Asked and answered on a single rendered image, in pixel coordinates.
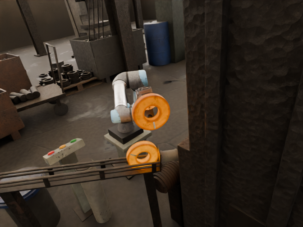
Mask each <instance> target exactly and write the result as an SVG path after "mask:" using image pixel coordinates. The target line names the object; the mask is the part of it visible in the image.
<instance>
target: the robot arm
mask: <svg viewBox="0 0 303 227"><path fill-rule="evenodd" d="M147 86H148V81H147V75H146V71H145V70H139V71H130V72H123V73H120V74H119V75H117V76H116V77H115V79H114V80H113V83H112V89H113V90H114V103H115V109H114V110H112V111H111V112H110V114H111V120H112V123H118V131H119V132H122V133H127V132H131V131H132V130H133V129H134V124H133V122H132V121H134V119H133V116H132V109H133V105H134V103H135V102H136V100H137V99H138V98H140V97H141V96H143V95H145V94H149V93H152V88H151V87H147ZM129 88H131V89H132V90H133V100H134V103H133V105H130V104H128V103H127V97H126V89H129ZM154 107H155V106H150V107H148V108H147V109H146V110H145V113H144V116H145V117H147V118H152V117H154V116H155V115H154V111H153V108H154Z"/></svg>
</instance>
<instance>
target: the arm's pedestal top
mask: <svg viewBox="0 0 303 227"><path fill-rule="evenodd" d="M143 131H144V132H143V133H142V134H140V135H139V136H137V137H135V138H133V139H132V140H130V141H129V142H127V143H126V144H124V145H123V144H122V143H120V142H119V141H117V140H116V139H115V138H113V137H112V136H110V135H109V133H108V134H106V135H104V138H105V139H106V140H107V141H109V142H110V143H111V144H113V145H114V146H115V147H117V148H118V149H120V150H121V151H122V152H124V153H125V152H127V151H128V149H129V148H130V147H131V146H132V145H133V144H135V143H137V142H139V141H144V140H145V139H147V138H148V137H150V136H151V135H152V132H151V131H149V130H143Z"/></svg>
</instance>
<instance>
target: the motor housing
mask: <svg viewBox="0 0 303 227"><path fill-rule="evenodd" d="M153 176H154V181H155V187H156V189H157V190H158V191H159V192H161V193H168V197H169V204H170V214H171V218H172V219H173V220H174V221H176V222H177V223H178V224H179V225H180V226H183V225H184V217H183V206H182V195H181V184H180V173H179V161H168V162H166V163H165V164H164V166H163V167H162V168H161V172H156V173H153Z"/></svg>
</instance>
